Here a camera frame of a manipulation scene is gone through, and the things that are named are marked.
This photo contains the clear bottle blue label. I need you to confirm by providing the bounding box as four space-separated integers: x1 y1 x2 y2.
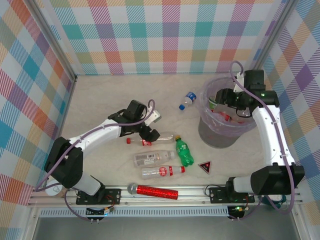
178 91 198 111

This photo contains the clear bottle white red label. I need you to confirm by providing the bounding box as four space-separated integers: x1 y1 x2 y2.
141 165 186 181

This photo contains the grey plastic bin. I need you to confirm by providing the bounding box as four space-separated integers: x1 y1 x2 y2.
198 76 258 149

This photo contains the green soda bottle yellow cap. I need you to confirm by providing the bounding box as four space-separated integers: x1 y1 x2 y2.
174 135 195 168

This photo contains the red glitter toy microphone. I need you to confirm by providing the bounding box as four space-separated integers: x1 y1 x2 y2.
126 182 180 201

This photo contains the small black electronics module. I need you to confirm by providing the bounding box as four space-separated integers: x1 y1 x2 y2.
85 206 116 216
227 205 246 220

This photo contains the teal alarm clock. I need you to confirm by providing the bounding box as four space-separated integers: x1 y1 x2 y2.
261 194 288 209

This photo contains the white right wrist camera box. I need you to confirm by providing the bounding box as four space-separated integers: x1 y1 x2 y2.
233 71 247 92

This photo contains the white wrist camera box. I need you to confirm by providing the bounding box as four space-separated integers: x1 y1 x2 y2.
233 71 247 92
144 108 163 127

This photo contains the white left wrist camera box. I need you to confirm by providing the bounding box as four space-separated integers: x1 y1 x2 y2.
144 108 163 127

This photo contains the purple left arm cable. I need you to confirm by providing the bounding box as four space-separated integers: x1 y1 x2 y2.
34 99 156 223

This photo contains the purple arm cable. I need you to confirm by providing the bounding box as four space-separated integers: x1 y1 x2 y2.
34 99 156 223
229 60 296 222

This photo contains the aluminium frame post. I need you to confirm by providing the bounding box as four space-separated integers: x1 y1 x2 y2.
23 0 77 82
248 0 300 81

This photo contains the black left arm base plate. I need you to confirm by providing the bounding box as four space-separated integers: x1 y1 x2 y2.
75 187 122 206

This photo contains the aluminium mounting rail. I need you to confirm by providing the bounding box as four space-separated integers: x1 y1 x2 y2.
27 184 303 208

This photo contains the white slotted cable duct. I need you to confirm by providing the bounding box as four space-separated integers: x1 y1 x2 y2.
39 206 230 218

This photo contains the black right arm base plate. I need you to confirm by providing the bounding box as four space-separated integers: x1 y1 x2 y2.
208 186 256 205

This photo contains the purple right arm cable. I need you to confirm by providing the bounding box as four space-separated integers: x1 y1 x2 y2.
229 60 296 222

